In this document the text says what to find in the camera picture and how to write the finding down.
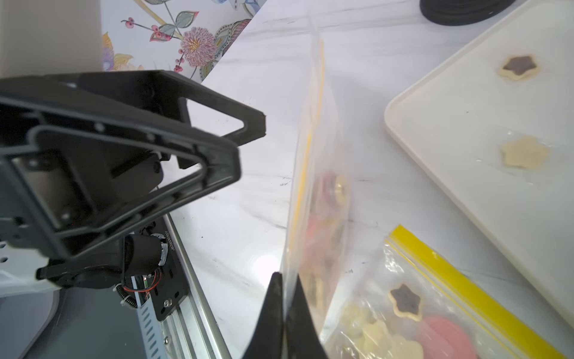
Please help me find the plain star cookie on tray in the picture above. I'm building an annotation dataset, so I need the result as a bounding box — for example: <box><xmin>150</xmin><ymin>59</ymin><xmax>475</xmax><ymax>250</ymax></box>
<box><xmin>502</xmin><ymin>136</ymin><xmax>551</xmax><ymax>170</ymax></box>

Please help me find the chocolate star cookie on tray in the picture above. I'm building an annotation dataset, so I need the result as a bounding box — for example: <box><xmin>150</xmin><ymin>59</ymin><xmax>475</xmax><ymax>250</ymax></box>
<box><xmin>497</xmin><ymin>55</ymin><xmax>540</xmax><ymax>82</ymax></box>

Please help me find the black microphone stand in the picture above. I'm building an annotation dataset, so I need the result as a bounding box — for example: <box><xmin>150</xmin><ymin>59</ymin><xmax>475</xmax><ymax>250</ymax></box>
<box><xmin>419</xmin><ymin>0</ymin><xmax>515</xmax><ymax>26</ymax></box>

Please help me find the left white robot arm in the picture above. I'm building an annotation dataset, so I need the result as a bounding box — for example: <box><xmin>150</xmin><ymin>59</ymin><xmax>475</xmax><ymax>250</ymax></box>
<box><xmin>1</xmin><ymin>1</ymin><xmax>265</xmax><ymax>292</ymax></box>

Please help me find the ziploc bag of cookies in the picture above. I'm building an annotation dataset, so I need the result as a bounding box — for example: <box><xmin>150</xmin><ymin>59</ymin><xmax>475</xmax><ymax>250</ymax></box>
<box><xmin>325</xmin><ymin>226</ymin><xmax>561</xmax><ymax>358</ymax></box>

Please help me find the white rectangular tray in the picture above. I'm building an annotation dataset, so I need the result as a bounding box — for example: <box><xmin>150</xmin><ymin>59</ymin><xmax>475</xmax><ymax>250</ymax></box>
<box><xmin>384</xmin><ymin>1</ymin><xmax>573</xmax><ymax>323</ymax></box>

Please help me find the ziploc bag yellow duck print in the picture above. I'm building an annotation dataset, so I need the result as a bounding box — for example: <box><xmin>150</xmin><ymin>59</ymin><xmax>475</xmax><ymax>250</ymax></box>
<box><xmin>280</xmin><ymin>15</ymin><xmax>351</xmax><ymax>334</ymax></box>

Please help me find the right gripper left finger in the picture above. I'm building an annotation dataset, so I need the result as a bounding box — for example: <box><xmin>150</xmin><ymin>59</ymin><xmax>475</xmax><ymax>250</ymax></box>
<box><xmin>242</xmin><ymin>272</ymin><xmax>284</xmax><ymax>359</ymax></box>

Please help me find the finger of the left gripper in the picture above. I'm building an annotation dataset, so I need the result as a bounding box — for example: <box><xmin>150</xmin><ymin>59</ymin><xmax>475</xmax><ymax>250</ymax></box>
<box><xmin>150</xmin><ymin>70</ymin><xmax>267</xmax><ymax>146</ymax></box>

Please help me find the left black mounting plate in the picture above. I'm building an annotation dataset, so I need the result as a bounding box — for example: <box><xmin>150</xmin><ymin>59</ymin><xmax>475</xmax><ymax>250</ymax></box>
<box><xmin>116</xmin><ymin>217</ymin><xmax>191</xmax><ymax>322</ymax></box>

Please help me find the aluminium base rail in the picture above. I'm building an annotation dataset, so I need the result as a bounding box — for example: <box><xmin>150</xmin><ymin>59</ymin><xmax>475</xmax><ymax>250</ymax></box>
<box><xmin>136</xmin><ymin>215</ymin><xmax>231</xmax><ymax>358</ymax></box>

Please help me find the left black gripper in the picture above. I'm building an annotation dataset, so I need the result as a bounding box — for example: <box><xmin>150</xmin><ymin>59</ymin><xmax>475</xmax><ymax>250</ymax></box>
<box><xmin>1</xmin><ymin>70</ymin><xmax>241</xmax><ymax>287</ymax></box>

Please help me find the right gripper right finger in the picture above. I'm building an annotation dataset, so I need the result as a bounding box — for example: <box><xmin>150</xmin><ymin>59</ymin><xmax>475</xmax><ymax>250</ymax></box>
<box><xmin>286</xmin><ymin>278</ymin><xmax>328</xmax><ymax>359</ymax></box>

